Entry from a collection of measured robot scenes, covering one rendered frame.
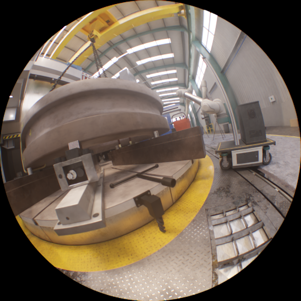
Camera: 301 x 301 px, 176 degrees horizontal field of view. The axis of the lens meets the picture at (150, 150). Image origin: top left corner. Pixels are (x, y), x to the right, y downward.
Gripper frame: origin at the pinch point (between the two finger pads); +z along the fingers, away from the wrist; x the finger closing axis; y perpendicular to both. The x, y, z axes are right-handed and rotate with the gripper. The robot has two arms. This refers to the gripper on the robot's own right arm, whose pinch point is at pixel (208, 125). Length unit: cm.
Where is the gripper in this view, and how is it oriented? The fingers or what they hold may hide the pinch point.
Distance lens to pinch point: 187.0
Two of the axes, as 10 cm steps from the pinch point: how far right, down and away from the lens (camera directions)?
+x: 6.9, -2.3, 6.9
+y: 6.8, -1.2, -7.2
